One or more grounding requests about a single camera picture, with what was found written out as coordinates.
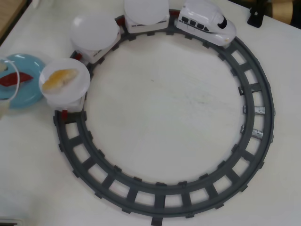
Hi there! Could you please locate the red tuna sushi piece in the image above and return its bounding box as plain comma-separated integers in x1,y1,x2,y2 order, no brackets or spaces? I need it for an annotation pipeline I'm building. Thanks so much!
0,72,33,88

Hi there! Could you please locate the blue ceramic dish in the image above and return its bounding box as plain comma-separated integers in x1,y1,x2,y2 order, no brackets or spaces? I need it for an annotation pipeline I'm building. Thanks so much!
0,53,47,109

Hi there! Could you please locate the yellow egg sushi piece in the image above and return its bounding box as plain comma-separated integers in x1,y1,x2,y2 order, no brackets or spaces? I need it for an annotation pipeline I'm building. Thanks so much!
41,67,79,91

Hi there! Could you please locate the white Shinkansen toy locomotive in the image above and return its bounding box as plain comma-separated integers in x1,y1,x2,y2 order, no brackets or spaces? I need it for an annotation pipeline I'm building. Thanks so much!
176,0,237,47

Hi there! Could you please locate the translucent white plastic container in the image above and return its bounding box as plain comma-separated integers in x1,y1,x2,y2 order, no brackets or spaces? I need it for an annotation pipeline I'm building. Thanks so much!
48,90,86,118

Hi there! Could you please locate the white round plastic plate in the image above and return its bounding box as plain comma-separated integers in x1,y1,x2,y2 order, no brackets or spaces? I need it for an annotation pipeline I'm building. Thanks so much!
39,58,91,101
70,14,119,51
123,0,170,25

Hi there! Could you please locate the black table clamp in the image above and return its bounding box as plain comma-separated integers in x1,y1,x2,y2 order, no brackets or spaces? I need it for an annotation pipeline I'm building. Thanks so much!
246,7,264,28

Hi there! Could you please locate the brown cardboard roll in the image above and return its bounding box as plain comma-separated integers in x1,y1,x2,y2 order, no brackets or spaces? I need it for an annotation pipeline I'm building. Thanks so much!
270,0,294,24

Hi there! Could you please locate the grey circular toy rail track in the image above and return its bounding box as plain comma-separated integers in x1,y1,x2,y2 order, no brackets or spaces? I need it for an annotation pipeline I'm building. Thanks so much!
53,8,276,221

